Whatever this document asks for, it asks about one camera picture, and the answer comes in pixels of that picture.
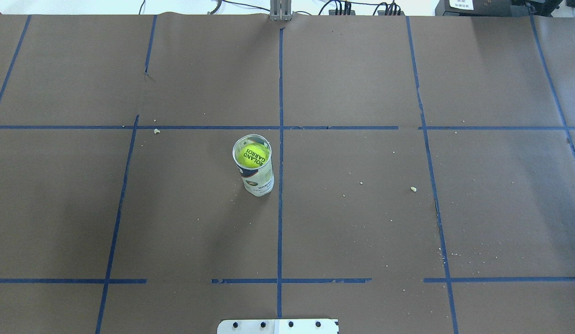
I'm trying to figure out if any yellow tennis ball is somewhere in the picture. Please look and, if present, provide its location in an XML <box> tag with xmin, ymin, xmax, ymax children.
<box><xmin>237</xmin><ymin>142</ymin><xmax>271</xmax><ymax>169</ymax></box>

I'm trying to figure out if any clear tennis ball can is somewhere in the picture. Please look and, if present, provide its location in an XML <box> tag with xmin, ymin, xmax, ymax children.
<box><xmin>232</xmin><ymin>135</ymin><xmax>274</xmax><ymax>197</ymax></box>

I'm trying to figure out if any black desktop box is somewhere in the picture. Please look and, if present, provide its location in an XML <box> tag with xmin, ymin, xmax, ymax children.
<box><xmin>434</xmin><ymin>0</ymin><xmax>530</xmax><ymax>17</ymax></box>

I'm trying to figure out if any aluminium frame post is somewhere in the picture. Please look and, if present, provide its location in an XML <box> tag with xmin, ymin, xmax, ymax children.
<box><xmin>270</xmin><ymin>0</ymin><xmax>293</xmax><ymax>21</ymax></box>

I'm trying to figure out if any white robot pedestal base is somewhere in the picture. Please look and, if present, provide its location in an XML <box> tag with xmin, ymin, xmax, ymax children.
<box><xmin>217</xmin><ymin>318</ymin><xmax>340</xmax><ymax>334</ymax></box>

